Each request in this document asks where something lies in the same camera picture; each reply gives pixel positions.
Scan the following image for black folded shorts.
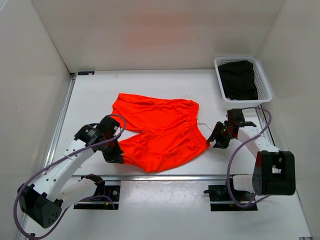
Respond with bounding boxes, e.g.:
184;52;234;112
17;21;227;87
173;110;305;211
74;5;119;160
218;60;258;101

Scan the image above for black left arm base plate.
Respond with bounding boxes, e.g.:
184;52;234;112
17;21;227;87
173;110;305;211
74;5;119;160
73;182;121;211

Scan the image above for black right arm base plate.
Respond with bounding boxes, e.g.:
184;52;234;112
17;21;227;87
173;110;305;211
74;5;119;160
203;185;258;212

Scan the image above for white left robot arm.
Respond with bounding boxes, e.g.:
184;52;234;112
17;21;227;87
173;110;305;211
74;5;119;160
17;114;126;229

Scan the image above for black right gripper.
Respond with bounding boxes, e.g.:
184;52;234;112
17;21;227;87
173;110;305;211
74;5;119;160
206;121;235;149

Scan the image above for white plastic basket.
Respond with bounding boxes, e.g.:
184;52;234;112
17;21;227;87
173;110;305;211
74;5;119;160
214;56;272;109

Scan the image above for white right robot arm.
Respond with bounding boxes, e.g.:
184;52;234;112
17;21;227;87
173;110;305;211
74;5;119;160
207;108;296;200

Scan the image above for aluminium table edge rail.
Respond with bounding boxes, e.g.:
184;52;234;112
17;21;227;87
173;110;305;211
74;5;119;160
41;69;286;182

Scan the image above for black corner label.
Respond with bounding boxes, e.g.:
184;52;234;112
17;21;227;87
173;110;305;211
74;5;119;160
77;71;95;76

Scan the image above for orange shorts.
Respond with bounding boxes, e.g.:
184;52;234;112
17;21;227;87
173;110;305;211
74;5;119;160
112;93;210;173

